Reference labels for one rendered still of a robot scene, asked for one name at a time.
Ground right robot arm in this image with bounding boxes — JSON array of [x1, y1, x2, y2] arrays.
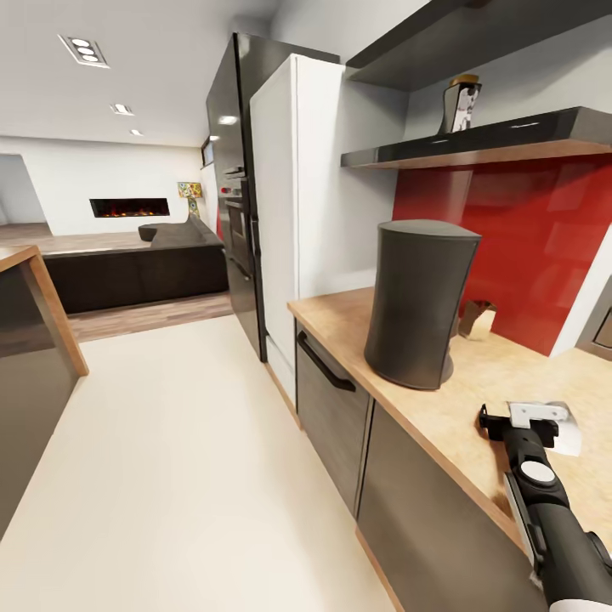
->
[[479, 401, 612, 612]]

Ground bottle of coffee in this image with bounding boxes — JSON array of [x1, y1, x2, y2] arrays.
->
[[438, 73, 482, 133]]

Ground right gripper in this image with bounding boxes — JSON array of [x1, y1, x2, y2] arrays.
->
[[479, 404, 559, 454]]

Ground paper coffee filter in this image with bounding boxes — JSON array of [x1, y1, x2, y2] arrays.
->
[[529, 400, 581, 456]]

